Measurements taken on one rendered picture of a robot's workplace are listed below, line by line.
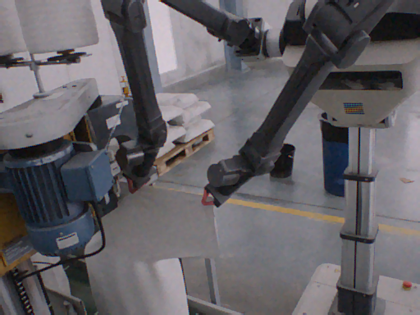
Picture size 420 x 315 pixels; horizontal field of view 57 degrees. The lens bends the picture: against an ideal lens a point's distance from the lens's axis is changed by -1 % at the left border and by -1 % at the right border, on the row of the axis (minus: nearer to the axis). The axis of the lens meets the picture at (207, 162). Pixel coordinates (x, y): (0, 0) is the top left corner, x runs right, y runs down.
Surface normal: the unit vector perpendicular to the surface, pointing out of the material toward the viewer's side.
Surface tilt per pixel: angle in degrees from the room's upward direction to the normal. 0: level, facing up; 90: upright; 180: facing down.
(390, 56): 40
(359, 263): 90
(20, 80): 90
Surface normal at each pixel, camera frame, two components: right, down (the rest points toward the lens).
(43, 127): 0.65, 0.22
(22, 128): 0.31, 0.33
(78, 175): -0.14, 0.39
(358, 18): -0.61, -0.05
